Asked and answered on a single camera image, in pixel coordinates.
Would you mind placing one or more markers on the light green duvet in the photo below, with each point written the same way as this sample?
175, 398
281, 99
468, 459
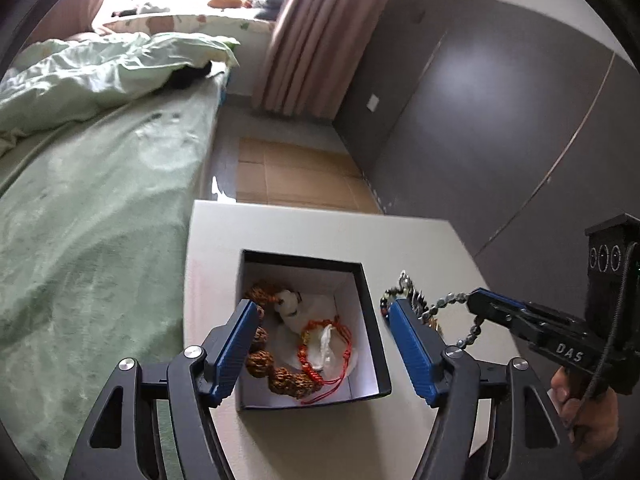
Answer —
90, 70

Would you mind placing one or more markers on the black jewelry box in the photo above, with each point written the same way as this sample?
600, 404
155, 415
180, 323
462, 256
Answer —
300, 265

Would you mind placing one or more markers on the person's right hand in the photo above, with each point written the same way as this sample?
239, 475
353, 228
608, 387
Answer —
585, 420

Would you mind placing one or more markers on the bed with green sheet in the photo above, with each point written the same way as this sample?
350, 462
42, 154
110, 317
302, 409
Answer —
100, 240

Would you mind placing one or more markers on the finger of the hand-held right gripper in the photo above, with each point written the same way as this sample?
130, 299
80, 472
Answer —
505, 322
505, 302

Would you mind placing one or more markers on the white wall socket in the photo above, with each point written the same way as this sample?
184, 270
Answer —
373, 102

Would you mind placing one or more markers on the white figurine pendant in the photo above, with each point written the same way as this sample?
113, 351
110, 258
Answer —
288, 306

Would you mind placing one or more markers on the flat cardboard sheet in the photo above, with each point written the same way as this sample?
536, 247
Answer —
295, 175

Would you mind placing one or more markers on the orange toy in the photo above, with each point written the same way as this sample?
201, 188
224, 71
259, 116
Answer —
225, 2

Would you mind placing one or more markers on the clear plastic bag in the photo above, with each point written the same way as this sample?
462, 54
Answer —
327, 347

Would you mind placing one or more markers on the person's right forearm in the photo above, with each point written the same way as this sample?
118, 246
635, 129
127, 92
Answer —
602, 462

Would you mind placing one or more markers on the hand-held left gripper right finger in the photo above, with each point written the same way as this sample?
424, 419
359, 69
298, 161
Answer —
410, 350

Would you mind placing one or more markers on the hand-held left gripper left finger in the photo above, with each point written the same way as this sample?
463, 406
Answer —
234, 352

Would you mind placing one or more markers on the patterned window seat cushion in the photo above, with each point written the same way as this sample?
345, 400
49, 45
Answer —
190, 21

